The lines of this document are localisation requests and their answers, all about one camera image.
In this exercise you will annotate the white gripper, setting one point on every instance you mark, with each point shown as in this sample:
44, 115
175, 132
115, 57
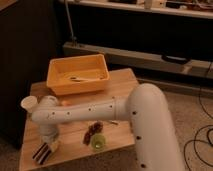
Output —
51, 140

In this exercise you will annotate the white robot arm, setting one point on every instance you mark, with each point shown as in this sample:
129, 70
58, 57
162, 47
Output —
146, 107

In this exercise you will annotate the striped brown white eraser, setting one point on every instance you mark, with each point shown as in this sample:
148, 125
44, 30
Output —
41, 155

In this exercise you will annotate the wooden table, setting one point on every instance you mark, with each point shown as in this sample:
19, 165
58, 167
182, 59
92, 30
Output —
118, 136

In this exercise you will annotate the small orange bottle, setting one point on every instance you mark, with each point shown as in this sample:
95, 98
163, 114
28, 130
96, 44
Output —
66, 103

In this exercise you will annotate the green round cup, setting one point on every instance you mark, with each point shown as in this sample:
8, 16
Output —
98, 142

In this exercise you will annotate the white paper cup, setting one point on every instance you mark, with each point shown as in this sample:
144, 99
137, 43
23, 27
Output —
29, 103

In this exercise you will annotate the utensil inside bin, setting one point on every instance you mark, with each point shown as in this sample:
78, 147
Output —
78, 79

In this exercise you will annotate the orange plastic bin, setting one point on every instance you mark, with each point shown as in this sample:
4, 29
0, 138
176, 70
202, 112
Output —
92, 67

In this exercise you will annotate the metal stand pole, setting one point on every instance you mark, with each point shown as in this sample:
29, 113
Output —
72, 36

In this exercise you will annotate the long low shelf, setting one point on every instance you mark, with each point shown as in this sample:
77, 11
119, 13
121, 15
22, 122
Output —
141, 60

